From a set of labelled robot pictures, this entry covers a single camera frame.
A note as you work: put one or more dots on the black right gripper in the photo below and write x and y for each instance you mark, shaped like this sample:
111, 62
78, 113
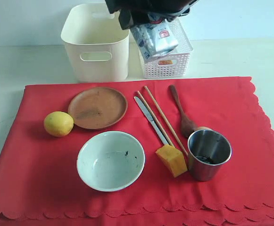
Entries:
171, 8

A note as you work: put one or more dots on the yellow lemon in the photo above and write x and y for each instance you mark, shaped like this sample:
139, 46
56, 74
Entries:
58, 124

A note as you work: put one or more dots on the wooden chopstick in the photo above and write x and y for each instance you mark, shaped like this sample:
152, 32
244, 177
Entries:
166, 120
140, 96

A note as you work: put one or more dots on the red scalloped table cloth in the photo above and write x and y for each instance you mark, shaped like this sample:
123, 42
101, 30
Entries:
40, 186

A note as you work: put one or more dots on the blue white milk carton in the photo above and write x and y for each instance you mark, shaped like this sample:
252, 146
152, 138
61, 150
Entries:
154, 39

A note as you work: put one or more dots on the stainless steel cup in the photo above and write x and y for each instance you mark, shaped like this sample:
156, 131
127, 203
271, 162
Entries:
208, 150

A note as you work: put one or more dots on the left wooden chopstick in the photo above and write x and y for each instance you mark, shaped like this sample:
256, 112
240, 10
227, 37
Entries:
140, 96

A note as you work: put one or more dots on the brown egg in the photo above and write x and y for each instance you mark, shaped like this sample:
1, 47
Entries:
203, 127

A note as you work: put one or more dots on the right wooden chopstick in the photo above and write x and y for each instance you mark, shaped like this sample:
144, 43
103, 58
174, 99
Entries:
166, 120

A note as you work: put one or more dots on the silver table knife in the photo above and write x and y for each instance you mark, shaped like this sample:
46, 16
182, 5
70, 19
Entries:
151, 120

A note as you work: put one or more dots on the dark wooden spoon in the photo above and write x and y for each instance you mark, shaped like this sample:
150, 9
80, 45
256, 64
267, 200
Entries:
187, 126

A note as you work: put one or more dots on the white perforated plastic basket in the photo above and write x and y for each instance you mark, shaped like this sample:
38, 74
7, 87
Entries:
176, 63

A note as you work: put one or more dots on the brown wooden plate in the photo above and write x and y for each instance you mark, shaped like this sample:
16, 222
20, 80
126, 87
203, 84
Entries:
98, 108

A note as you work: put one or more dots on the cream plastic storage bin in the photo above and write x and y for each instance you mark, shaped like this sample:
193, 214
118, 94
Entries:
96, 45

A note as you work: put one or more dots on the orange fried chicken nugget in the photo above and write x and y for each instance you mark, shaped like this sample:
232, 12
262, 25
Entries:
165, 62

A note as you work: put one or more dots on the white ceramic bowl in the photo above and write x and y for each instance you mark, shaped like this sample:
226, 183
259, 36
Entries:
110, 161

